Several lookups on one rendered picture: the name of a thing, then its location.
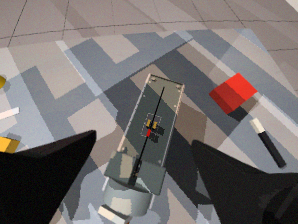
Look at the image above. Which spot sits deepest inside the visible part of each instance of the red rectangular block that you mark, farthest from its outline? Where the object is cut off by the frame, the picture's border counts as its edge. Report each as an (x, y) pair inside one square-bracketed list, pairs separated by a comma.
[(232, 93)]

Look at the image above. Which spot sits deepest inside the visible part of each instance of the yellow rectangular block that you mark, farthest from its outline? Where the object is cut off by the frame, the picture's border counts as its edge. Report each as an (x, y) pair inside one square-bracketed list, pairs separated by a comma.
[(8, 145)]

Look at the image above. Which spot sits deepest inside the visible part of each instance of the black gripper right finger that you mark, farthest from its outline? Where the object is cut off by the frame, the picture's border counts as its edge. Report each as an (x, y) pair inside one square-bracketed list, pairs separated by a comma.
[(240, 193)]

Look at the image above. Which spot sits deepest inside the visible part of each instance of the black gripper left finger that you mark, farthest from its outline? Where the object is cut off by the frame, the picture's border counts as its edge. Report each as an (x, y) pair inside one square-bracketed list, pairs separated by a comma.
[(33, 182)]

